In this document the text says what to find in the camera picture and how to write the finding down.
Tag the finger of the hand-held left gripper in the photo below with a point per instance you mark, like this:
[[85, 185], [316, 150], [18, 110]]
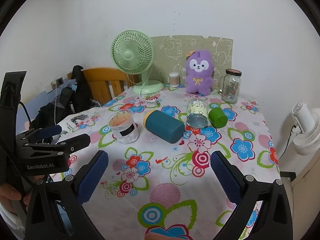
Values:
[[76, 142], [51, 130]]

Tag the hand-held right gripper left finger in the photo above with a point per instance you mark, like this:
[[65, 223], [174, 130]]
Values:
[[93, 177]]

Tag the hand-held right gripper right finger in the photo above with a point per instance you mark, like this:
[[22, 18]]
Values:
[[225, 177]]

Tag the green plastic cup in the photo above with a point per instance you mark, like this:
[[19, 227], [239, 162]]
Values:
[[218, 118]]

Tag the printed glass cup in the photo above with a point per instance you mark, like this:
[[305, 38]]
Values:
[[197, 112]]

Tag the teal cup with yellow rim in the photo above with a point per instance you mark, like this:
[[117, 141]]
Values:
[[163, 127]]

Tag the person's left hand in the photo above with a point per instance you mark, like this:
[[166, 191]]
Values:
[[10, 193]]

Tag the dark clothes pile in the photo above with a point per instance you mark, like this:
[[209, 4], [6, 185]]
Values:
[[47, 116]]

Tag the white printed shirt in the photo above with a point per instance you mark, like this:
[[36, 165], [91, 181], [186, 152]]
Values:
[[80, 121]]

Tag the black bag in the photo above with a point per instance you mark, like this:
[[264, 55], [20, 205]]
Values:
[[80, 90]]

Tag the floral tablecloth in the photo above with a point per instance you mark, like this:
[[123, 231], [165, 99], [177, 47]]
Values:
[[175, 172]]

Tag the person's white clothing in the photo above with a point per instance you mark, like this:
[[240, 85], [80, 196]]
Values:
[[10, 223]]

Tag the beige cabinet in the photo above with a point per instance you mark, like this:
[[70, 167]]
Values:
[[308, 170]]

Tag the glass jar with lid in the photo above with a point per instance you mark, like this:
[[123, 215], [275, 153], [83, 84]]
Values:
[[231, 86]]

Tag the white standing fan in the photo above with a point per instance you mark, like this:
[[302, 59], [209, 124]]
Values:
[[306, 132]]

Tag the green desk fan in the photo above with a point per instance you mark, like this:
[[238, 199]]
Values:
[[132, 52]]

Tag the purple plush toy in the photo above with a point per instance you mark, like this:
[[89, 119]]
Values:
[[199, 72]]

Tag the cotton swab container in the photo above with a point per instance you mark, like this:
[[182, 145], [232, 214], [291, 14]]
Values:
[[174, 80]]

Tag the wall socket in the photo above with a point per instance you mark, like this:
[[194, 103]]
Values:
[[58, 81]]

